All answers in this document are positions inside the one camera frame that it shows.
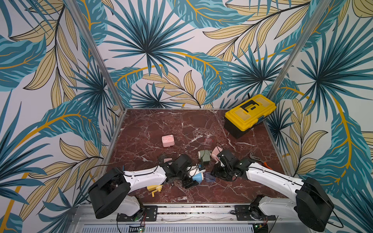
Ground orange handled pliers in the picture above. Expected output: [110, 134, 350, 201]
[249, 152, 272, 170]

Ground blue pencil sharpener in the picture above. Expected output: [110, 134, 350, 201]
[192, 172, 204, 184]

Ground pink sharpener right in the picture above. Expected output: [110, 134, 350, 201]
[211, 146, 223, 162]

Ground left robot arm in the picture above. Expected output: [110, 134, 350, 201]
[88, 154, 206, 219]

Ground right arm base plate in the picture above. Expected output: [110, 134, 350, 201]
[233, 205, 276, 221]

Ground green pencil sharpener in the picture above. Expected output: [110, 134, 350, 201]
[198, 150, 211, 166]

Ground clear pink tray back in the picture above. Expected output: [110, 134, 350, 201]
[204, 138, 213, 147]

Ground yellow black toolbox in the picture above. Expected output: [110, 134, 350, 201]
[224, 94, 277, 139]

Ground yellow pencil sharpener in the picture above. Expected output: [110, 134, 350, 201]
[147, 184, 163, 198]

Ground blue transparent tray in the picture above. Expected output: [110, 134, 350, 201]
[204, 172, 216, 183]

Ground dark transparent tray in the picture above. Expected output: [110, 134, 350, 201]
[157, 154, 167, 163]

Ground pink sharpener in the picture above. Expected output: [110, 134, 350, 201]
[211, 146, 223, 162]
[161, 135, 175, 148]
[163, 158, 173, 163]

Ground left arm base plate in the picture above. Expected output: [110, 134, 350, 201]
[116, 205, 158, 223]

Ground aluminium front rail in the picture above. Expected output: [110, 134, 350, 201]
[66, 203, 313, 233]

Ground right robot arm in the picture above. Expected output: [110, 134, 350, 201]
[211, 150, 334, 232]

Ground pink sharpener front left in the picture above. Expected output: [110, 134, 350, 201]
[163, 158, 173, 163]

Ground pink sharpener back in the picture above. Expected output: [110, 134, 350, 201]
[161, 135, 175, 148]

